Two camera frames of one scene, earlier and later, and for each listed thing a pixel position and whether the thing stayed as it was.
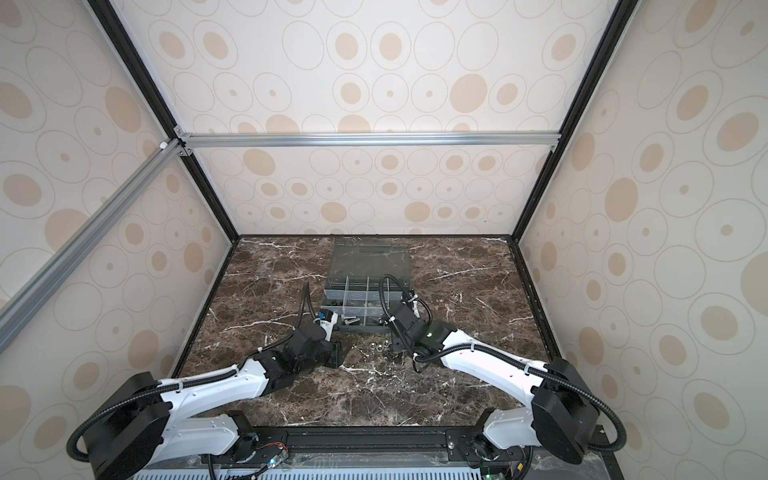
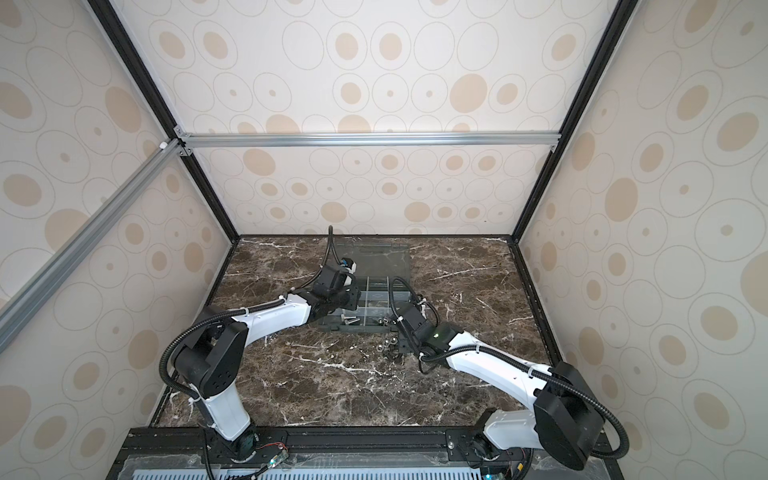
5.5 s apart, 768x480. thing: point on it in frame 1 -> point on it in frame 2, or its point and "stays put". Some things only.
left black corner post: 149,91 stays put
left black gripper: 337,354 -> 353,298
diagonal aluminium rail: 24,305 stays put
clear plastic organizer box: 359,275 stays put
